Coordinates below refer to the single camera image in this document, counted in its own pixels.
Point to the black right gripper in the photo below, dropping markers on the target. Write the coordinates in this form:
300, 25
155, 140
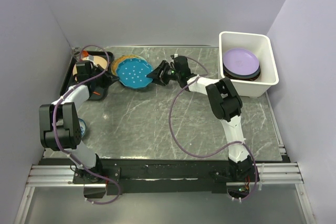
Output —
155, 74

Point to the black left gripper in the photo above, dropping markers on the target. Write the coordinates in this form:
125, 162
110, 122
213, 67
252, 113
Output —
108, 79

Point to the blue polka dot plate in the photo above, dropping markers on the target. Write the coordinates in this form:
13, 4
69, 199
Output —
132, 73

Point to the lilac plastic bear plate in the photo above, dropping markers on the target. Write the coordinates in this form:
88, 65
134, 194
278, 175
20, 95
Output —
240, 61

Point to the brown rimmed beige plate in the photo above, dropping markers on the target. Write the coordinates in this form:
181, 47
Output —
242, 78

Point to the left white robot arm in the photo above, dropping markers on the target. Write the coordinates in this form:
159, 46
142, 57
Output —
59, 124

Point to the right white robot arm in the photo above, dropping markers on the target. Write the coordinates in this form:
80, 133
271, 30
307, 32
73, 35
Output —
225, 104

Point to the black serving tray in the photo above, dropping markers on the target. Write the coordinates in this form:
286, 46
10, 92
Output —
70, 77

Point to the floral beige plate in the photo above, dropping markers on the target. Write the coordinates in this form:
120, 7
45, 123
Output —
100, 60

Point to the yellow rimmed plate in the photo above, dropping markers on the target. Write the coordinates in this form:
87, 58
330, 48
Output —
117, 62

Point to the clear glass cup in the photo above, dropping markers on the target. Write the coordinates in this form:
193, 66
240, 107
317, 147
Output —
76, 53

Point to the blue patterned small bowl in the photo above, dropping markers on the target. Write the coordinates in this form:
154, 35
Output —
83, 127

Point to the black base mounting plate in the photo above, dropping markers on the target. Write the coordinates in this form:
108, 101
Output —
131, 176

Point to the aluminium rail frame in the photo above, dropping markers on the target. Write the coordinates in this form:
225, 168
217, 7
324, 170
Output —
63, 176

